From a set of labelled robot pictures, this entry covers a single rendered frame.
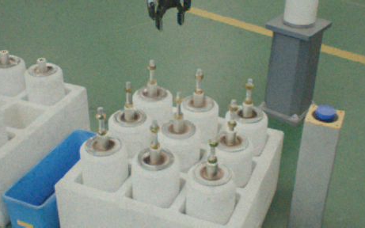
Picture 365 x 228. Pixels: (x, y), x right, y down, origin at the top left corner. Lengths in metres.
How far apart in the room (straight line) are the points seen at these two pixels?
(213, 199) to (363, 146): 0.73
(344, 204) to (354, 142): 0.29
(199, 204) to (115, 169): 0.19
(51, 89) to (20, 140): 0.19
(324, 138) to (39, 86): 0.72
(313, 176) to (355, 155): 0.44
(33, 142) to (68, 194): 0.24
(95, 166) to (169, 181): 0.15
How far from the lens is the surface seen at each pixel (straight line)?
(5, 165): 1.24
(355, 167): 1.52
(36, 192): 1.31
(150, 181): 1.01
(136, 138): 1.14
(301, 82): 1.60
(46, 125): 1.33
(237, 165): 1.07
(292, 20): 1.55
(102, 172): 1.06
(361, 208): 1.38
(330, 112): 1.08
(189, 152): 1.11
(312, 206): 1.19
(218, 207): 0.99
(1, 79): 1.45
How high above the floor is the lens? 0.87
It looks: 31 degrees down
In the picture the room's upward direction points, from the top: 1 degrees clockwise
